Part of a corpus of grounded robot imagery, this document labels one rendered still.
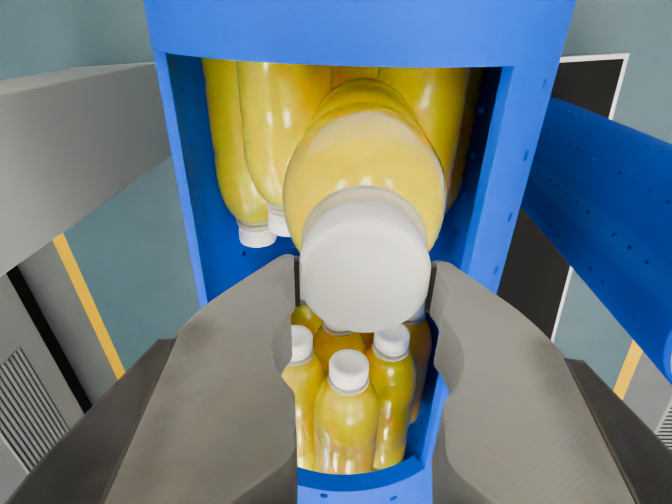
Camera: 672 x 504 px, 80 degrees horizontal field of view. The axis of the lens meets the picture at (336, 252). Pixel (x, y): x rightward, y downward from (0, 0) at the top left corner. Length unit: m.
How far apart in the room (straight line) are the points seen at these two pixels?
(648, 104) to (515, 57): 1.50
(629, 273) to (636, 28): 1.05
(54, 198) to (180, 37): 0.86
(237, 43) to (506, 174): 0.17
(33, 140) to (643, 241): 1.12
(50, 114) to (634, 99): 1.66
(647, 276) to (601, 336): 1.49
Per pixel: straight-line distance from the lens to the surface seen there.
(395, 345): 0.44
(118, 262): 1.98
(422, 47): 0.21
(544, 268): 1.66
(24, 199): 1.03
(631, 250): 0.74
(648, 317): 0.70
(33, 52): 1.80
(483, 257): 0.29
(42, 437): 2.43
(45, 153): 1.09
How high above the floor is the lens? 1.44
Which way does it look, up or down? 60 degrees down
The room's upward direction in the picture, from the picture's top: 173 degrees counter-clockwise
